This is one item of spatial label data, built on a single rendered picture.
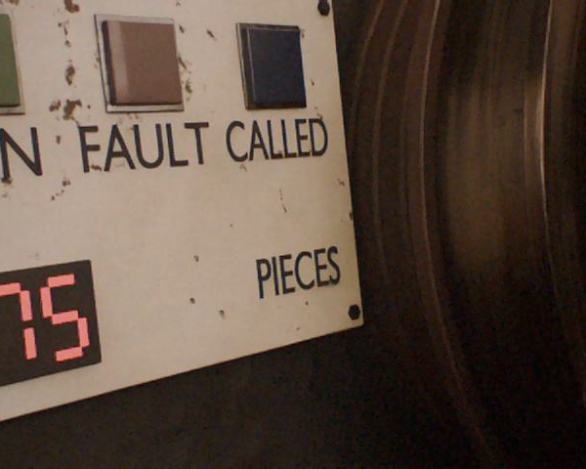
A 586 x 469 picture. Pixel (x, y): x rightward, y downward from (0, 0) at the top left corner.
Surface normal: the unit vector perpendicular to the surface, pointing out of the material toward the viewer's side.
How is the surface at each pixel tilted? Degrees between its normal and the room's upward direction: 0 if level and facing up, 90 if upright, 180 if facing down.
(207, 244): 90
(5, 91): 90
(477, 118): 78
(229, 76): 90
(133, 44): 90
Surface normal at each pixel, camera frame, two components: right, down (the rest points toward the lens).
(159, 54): 0.69, -0.04
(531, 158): -0.72, 0.01
